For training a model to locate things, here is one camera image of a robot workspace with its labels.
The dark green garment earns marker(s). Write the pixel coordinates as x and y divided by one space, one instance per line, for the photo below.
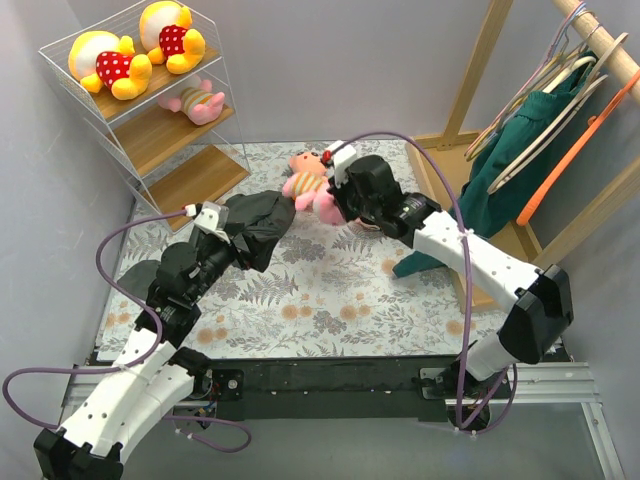
489 214

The peach doll plush striped shirt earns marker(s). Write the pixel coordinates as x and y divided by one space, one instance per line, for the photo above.
307 161

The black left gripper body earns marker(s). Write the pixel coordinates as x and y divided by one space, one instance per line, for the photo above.
232 245

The floral table mat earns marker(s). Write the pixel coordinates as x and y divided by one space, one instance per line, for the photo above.
327 291

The white wire wooden shelf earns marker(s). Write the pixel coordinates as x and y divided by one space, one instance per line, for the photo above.
166 160

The orange bear plush polka shirt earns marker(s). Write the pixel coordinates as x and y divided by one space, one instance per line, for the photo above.
101 59

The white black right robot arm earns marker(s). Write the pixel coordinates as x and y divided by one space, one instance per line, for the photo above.
537 301

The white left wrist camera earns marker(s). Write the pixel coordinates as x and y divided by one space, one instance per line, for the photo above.
209 218

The yellow bear plush polka shirt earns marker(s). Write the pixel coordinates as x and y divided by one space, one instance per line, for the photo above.
167 36

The pink pig plush striped hat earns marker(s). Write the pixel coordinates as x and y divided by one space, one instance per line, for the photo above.
310 193

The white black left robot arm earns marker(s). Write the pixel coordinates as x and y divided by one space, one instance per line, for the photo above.
154 371

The dark grey cloth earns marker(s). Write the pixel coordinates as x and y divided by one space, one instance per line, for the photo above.
260 215

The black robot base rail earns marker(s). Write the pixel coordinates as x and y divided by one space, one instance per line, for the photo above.
426 388

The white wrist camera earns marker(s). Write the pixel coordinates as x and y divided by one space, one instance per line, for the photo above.
339 156
209 218

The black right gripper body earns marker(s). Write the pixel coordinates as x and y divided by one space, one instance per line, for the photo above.
343 193

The orange plastic hanger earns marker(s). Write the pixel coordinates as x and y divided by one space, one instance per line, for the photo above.
594 123

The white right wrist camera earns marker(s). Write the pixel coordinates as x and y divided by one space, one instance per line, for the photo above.
339 156

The pink wire hanger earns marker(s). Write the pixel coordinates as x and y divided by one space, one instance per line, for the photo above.
556 59

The pink frog plush striped shirt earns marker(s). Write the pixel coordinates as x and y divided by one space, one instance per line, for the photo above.
195 98

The wooden clothes rack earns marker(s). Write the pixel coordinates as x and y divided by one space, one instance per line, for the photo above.
613 196

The beige wooden hanger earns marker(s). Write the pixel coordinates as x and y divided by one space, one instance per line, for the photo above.
593 80

